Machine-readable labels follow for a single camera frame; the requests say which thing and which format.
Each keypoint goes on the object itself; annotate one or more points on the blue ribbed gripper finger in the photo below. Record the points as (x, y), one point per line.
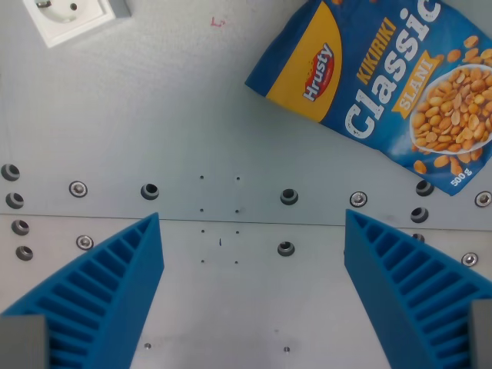
(115, 276)
(384, 276)

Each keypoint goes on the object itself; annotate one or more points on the silver countersunk screw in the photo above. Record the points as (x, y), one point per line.
(483, 198)
(78, 188)
(358, 199)
(469, 258)
(84, 241)

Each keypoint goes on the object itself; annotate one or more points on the blue Hrusty peanut bag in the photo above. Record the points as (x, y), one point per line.
(369, 84)

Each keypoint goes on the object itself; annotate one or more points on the white electrical wall socket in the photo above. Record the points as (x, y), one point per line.
(65, 19)

